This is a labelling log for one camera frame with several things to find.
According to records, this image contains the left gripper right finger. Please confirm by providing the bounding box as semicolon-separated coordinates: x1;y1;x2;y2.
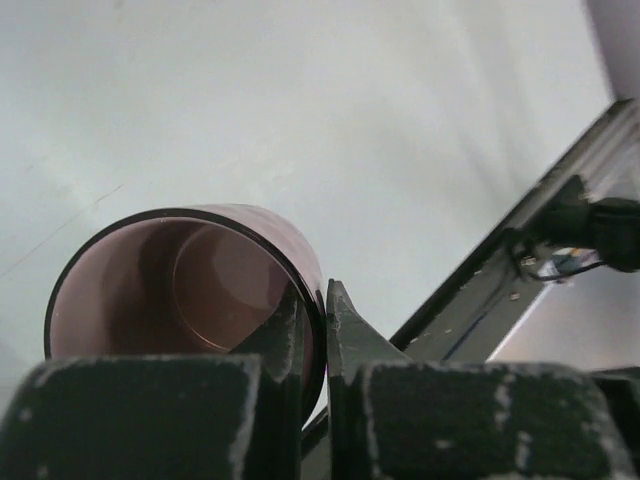
326;281;639;479

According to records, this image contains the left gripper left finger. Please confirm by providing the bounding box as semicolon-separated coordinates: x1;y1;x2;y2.
1;288;305;479

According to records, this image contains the mauve mug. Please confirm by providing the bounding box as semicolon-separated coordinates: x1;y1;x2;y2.
43;204;326;417

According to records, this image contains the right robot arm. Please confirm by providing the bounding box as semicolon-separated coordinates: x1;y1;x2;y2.
532;197;639;273

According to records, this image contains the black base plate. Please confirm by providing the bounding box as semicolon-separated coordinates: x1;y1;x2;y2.
389;172;591;364

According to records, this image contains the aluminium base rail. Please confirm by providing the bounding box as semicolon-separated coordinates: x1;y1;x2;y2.
546;99;639;199

